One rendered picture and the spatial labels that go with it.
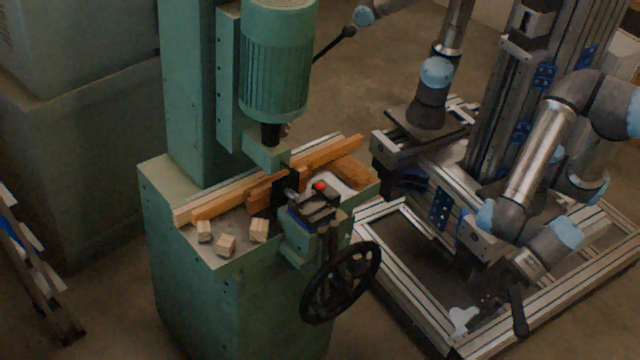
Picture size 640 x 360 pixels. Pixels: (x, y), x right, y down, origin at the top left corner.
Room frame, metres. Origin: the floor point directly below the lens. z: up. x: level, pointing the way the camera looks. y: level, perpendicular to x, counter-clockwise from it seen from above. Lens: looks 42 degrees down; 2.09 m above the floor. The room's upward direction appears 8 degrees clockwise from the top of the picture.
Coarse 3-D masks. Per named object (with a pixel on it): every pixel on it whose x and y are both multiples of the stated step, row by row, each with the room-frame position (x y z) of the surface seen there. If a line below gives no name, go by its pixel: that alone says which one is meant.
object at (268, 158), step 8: (248, 128) 1.32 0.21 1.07; (256, 128) 1.32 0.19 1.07; (248, 136) 1.28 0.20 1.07; (256, 136) 1.29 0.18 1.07; (248, 144) 1.28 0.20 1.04; (256, 144) 1.26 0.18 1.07; (280, 144) 1.27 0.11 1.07; (248, 152) 1.28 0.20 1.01; (256, 152) 1.25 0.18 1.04; (264, 152) 1.23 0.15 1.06; (272, 152) 1.23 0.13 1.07; (280, 152) 1.23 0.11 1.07; (288, 152) 1.25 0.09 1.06; (256, 160) 1.25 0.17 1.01; (264, 160) 1.23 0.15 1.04; (272, 160) 1.21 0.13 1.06; (280, 160) 1.23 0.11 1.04; (288, 160) 1.25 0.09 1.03; (264, 168) 1.23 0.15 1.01; (272, 168) 1.21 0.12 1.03; (280, 168) 1.23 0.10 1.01
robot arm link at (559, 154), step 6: (558, 150) 1.44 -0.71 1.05; (558, 156) 1.41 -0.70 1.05; (564, 156) 1.43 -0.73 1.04; (552, 162) 1.40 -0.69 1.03; (558, 162) 1.41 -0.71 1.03; (564, 162) 1.41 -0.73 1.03; (552, 168) 1.40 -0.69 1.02; (558, 168) 1.39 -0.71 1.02; (546, 174) 1.39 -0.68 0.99; (552, 174) 1.39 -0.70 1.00; (558, 174) 1.38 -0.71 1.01; (546, 180) 1.39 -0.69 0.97; (552, 180) 1.38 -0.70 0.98; (540, 186) 1.40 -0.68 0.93; (546, 186) 1.40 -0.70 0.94; (552, 186) 1.38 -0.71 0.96
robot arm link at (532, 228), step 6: (528, 222) 0.99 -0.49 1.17; (534, 222) 0.99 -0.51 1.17; (528, 228) 0.97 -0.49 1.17; (534, 228) 0.97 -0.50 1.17; (540, 228) 0.97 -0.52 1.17; (522, 234) 0.96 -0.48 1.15; (528, 234) 0.96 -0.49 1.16; (534, 234) 0.96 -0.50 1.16; (522, 240) 0.95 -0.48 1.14; (528, 240) 0.95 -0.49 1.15; (516, 246) 0.96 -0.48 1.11; (522, 246) 0.95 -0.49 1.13
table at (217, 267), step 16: (320, 176) 1.35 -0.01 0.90; (336, 176) 1.36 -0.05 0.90; (304, 192) 1.27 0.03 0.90; (352, 192) 1.30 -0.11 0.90; (368, 192) 1.33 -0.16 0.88; (240, 208) 1.17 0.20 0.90; (272, 208) 1.19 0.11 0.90; (192, 224) 1.09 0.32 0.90; (224, 224) 1.10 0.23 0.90; (240, 224) 1.11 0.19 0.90; (272, 224) 1.13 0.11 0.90; (192, 240) 1.03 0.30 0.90; (208, 240) 1.04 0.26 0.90; (240, 240) 1.05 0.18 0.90; (272, 240) 1.08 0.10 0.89; (192, 256) 1.01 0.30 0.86; (208, 256) 0.99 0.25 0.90; (224, 256) 0.99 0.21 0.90; (240, 256) 1.00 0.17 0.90; (256, 256) 1.04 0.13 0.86; (288, 256) 1.06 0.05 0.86; (208, 272) 0.96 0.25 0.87; (224, 272) 0.97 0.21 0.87
